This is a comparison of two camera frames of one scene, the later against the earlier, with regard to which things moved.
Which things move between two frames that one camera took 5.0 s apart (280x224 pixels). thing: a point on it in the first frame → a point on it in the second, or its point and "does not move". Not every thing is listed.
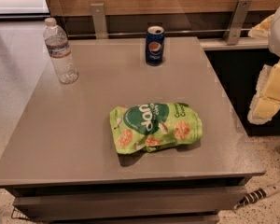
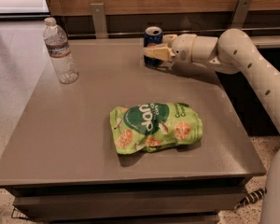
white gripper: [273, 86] → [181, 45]
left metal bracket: [98, 14] does not move
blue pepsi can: [154, 43] does not move
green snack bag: [150, 126] does not move
